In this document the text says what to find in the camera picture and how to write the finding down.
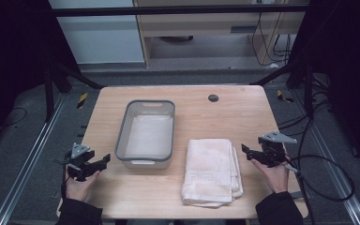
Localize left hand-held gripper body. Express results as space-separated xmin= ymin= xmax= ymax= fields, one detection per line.
xmin=65 ymin=142 xmax=97 ymax=183

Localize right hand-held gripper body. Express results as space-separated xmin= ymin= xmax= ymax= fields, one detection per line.
xmin=257 ymin=130 xmax=298 ymax=169

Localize white towel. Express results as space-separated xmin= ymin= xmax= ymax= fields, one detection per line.
xmin=180 ymin=138 xmax=245 ymax=209

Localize grey-rimmed clear plastic basin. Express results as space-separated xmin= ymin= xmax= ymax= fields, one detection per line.
xmin=114 ymin=98 xmax=176 ymax=171

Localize person's left hand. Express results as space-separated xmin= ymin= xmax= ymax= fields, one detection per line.
xmin=65 ymin=170 xmax=101 ymax=203

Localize person's right hand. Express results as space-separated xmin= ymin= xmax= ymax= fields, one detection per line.
xmin=250 ymin=157 xmax=291 ymax=194

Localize yellow black striped tape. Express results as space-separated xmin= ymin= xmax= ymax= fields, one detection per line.
xmin=277 ymin=89 xmax=294 ymax=104
xmin=76 ymin=92 xmax=89 ymax=110

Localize white cabinet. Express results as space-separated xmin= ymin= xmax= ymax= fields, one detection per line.
xmin=48 ymin=0 xmax=146 ymax=65

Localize light wooden desk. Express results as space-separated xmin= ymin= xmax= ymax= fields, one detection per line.
xmin=133 ymin=0 xmax=310 ymax=68

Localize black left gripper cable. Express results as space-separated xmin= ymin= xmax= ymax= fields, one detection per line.
xmin=60 ymin=162 xmax=73 ymax=201

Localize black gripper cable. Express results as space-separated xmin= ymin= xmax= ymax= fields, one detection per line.
xmin=60 ymin=162 xmax=73 ymax=201
xmin=284 ymin=118 xmax=356 ymax=225

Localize black floor cables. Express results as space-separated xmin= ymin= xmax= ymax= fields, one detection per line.
xmin=276 ymin=74 xmax=336 ymax=139

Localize aluminium floor rail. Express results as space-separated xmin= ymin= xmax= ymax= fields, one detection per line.
xmin=293 ymin=90 xmax=360 ymax=225
xmin=0 ymin=93 xmax=68 ymax=225

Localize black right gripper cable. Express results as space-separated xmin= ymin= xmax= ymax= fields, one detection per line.
xmin=284 ymin=118 xmax=356 ymax=225

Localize thin black floor cable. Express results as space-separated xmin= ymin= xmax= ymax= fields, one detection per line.
xmin=0 ymin=107 xmax=28 ymax=128

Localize black hanging cables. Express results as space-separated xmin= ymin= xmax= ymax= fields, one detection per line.
xmin=250 ymin=2 xmax=293 ymax=68

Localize black metal frame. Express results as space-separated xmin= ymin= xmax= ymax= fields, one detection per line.
xmin=41 ymin=3 xmax=318 ymax=123

